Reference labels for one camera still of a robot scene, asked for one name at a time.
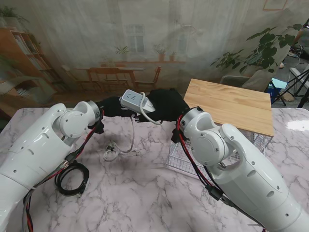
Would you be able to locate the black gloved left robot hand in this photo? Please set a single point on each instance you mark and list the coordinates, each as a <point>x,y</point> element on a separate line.
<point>111,107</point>

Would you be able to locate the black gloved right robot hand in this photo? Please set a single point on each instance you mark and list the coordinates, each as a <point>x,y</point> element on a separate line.
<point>169,104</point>

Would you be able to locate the white mesh drawer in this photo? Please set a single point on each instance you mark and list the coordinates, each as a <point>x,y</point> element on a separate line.
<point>176,157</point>

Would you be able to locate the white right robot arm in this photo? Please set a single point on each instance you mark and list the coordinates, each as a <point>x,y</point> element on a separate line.
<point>241,174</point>

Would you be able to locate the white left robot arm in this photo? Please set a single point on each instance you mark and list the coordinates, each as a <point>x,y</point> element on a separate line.
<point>29,154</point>

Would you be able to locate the printed cafe scene backdrop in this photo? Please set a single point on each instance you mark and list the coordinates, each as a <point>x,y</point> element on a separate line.
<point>96,48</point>

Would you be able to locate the blue storage crate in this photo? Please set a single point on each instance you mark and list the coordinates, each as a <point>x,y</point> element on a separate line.
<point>272,91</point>

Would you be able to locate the black tripod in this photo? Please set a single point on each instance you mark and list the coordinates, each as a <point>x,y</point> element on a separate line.
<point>303,97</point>

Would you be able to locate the person in background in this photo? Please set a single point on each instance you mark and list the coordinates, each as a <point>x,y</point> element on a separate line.
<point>301,33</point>

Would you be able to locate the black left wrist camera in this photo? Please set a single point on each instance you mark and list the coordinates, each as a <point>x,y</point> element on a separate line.
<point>99,128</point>

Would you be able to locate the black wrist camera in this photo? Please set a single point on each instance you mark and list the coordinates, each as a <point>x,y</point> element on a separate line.
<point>99,128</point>
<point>175,136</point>

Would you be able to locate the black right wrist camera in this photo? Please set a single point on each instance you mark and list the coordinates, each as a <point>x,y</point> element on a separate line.
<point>175,136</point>

